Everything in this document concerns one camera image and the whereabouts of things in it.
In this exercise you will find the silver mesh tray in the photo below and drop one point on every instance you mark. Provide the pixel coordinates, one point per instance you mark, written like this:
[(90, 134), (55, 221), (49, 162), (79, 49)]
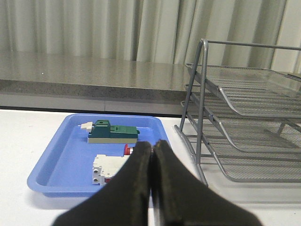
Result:
[(223, 126), (235, 165), (256, 92)]

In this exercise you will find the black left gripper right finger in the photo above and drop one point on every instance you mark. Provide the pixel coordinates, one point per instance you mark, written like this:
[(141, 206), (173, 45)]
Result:
[(180, 199)]

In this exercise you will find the red emergency stop button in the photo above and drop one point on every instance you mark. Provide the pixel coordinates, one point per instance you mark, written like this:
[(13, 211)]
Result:
[(128, 150)]

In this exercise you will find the white circuit breaker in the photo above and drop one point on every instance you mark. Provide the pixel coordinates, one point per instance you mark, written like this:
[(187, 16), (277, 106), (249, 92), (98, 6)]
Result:
[(106, 167)]

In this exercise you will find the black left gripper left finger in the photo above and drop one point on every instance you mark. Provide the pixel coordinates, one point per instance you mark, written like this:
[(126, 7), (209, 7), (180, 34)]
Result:
[(124, 201)]

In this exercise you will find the green electrical module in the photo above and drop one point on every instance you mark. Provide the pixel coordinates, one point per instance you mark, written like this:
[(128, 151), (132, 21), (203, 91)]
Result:
[(102, 132)]

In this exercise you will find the silver metal rack frame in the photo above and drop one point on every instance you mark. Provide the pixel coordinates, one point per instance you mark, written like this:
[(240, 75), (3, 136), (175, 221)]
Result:
[(195, 89)]

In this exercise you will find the grey stone counter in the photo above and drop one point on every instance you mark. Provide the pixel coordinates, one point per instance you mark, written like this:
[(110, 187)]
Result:
[(31, 80)]

